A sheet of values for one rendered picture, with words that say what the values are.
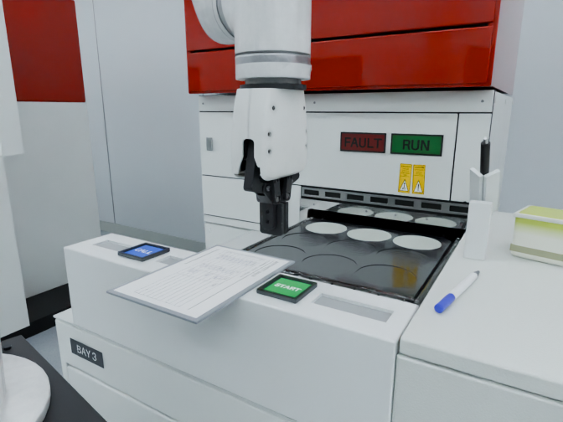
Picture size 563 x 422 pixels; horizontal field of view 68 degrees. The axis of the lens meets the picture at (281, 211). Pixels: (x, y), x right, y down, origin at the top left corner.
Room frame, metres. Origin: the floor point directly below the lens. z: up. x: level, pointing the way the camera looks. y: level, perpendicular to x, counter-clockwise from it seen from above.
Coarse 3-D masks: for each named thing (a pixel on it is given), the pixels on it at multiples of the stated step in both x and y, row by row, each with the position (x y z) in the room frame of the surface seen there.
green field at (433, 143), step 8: (400, 136) 0.99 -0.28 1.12; (408, 136) 0.98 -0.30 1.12; (416, 136) 0.97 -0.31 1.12; (424, 136) 0.96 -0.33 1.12; (432, 136) 0.95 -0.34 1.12; (440, 136) 0.94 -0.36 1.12; (392, 144) 0.99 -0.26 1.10; (400, 144) 0.98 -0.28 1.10; (408, 144) 0.98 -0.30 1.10; (416, 144) 0.97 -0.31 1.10; (424, 144) 0.96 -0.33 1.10; (432, 144) 0.95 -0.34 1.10; (440, 144) 0.94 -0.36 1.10; (408, 152) 0.97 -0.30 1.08; (416, 152) 0.96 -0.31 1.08; (424, 152) 0.96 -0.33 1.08; (432, 152) 0.95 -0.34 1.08
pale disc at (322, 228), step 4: (308, 224) 0.99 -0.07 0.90; (312, 224) 0.99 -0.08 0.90; (316, 224) 0.99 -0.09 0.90; (320, 224) 0.99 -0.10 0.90; (324, 224) 0.99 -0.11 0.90; (328, 224) 0.99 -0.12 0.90; (332, 224) 0.99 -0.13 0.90; (336, 224) 0.99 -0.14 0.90; (340, 224) 0.99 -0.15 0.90; (308, 228) 0.96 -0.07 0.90; (312, 228) 0.96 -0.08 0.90; (316, 228) 0.96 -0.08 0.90; (320, 228) 0.96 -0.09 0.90; (324, 228) 0.96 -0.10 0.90; (328, 228) 0.96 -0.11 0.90; (332, 228) 0.96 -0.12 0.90; (336, 228) 0.96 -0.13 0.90; (340, 228) 0.96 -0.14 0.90; (344, 228) 0.96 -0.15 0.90; (316, 232) 0.93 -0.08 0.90; (320, 232) 0.93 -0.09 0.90; (324, 232) 0.93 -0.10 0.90; (328, 232) 0.93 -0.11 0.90; (332, 232) 0.93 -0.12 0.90; (336, 232) 0.93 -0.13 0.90; (340, 232) 0.93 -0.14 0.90
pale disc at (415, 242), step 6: (396, 240) 0.87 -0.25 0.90; (402, 240) 0.87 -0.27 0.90; (408, 240) 0.87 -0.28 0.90; (414, 240) 0.87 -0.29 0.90; (420, 240) 0.87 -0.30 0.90; (426, 240) 0.87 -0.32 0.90; (432, 240) 0.87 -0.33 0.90; (402, 246) 0.83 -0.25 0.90; (408, 246) 0.83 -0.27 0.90; (414, 246) 0.83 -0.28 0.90; (420, 246) 0.83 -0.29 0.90; (426, 246) 0.83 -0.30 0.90; (432, 246) 0.83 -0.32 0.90; (438, 246) 0.83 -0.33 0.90
